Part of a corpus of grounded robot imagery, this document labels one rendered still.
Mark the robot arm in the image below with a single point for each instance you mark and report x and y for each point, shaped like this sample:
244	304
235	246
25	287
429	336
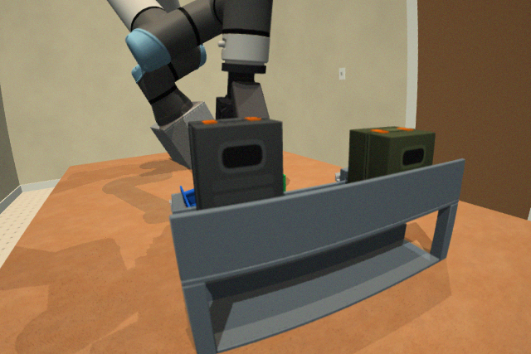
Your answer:
165	37

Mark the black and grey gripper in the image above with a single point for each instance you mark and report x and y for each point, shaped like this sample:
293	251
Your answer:
224	104

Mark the blue bin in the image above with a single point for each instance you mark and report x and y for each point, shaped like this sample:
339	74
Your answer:
189	196

